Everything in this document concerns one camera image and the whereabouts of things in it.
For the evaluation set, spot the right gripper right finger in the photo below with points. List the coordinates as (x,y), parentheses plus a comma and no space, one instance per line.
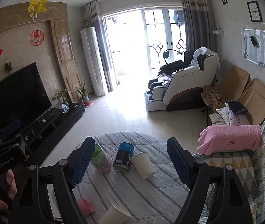
(229,202)

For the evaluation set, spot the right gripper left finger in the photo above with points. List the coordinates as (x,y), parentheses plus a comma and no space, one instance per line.
(31,203)

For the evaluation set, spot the green and pink plastic cup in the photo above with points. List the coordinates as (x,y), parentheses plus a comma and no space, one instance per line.
(100,160)

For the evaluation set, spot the white paper cup near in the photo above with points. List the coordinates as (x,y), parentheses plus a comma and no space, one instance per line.
(115,215)

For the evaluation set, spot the white paper cup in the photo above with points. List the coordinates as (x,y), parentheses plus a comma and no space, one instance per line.
(143,165)
(115,215)

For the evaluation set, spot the white paper cup far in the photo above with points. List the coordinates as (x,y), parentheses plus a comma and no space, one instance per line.
(143,165)

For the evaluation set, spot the left hand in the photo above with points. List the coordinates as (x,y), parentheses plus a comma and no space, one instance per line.
(12,189)

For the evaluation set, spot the black tv cabinet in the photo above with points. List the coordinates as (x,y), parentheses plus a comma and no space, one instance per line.
(42,136)

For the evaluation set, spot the patterned quilt sofa cover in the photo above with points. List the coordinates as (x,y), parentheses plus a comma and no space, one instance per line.
(250,168)

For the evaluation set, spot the black television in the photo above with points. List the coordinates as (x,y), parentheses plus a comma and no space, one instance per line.
(22,97)

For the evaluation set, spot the pink towel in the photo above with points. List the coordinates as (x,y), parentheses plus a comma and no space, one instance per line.
(228,138)

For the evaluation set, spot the striped grey table cloth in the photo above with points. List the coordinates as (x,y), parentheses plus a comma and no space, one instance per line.
(157,199)

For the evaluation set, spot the crystal ball ornament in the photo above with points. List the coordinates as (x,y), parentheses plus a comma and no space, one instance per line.
(64,106)

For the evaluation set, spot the green plant on cabinet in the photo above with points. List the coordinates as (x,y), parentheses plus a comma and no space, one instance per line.
(62,96)

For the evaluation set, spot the white printed pillow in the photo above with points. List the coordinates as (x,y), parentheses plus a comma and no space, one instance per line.
(225,116)

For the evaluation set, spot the potted plant red pot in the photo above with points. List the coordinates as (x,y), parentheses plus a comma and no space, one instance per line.
(82,91)

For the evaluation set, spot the dark blue cloth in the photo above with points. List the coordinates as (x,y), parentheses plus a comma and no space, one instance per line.
(237,108)

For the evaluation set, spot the blue and black tin can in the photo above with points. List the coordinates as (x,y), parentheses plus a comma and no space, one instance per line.
(123,158)

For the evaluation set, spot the plaid cloth on chair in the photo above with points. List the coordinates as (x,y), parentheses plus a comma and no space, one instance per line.
(212,97)

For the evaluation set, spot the tan folding chair far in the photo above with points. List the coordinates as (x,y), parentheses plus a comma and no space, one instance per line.
(231,86)

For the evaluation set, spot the white massage chair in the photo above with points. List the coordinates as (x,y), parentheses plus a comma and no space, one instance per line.
(178,85)

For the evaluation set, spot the white standing air conditioner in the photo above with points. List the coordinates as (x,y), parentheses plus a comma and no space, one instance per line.
(94,62)

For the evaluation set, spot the yellow flower decoration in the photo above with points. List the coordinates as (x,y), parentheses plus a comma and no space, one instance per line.
(35,7)

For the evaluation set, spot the left grey curtain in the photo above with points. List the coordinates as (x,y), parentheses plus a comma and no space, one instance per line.
(94,16)

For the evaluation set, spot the grey curtain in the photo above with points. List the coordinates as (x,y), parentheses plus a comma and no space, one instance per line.
(199,24)
(94,16)

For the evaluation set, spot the right grey curtain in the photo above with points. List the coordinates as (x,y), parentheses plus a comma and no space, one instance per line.
(199,24)

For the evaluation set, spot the glass balcony door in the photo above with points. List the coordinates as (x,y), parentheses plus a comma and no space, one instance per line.
(166,35)

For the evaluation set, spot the red round wall decoration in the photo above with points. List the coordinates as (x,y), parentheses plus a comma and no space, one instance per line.
(36,38)

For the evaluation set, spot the whiteboard on wall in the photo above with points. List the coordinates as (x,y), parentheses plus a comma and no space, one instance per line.
(254,46)

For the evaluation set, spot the wall mounted camera shelf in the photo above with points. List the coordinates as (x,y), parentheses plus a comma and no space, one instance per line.
(218,31)

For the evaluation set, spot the picture frame large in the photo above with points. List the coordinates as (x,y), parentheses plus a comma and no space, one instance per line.
(254,11)

